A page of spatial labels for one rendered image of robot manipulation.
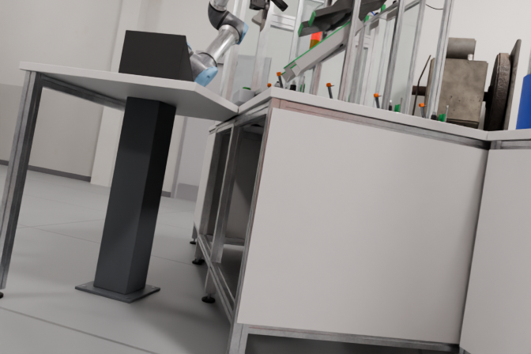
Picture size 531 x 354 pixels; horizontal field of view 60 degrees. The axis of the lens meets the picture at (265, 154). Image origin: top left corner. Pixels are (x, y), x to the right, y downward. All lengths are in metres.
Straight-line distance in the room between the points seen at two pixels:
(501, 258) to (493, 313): 0.16
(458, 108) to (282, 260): 3.99
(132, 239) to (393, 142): 1.14
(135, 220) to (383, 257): 1.03
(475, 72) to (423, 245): 3.82
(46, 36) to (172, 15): 2.22
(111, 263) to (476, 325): 1.39
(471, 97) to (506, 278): 3.79
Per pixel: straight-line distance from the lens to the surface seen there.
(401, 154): 1.49
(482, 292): 1.60
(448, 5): 3.34
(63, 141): 7.82
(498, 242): 1.56
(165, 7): 7.40
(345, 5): 1.77
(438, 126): 1.56
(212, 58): 2.23
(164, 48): 1.99
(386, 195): 1.48
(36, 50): 8.47
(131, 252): 2.03
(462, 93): 5.19
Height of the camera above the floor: 0.62
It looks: 2 degrees up
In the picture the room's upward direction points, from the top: 10 degrees clockwise
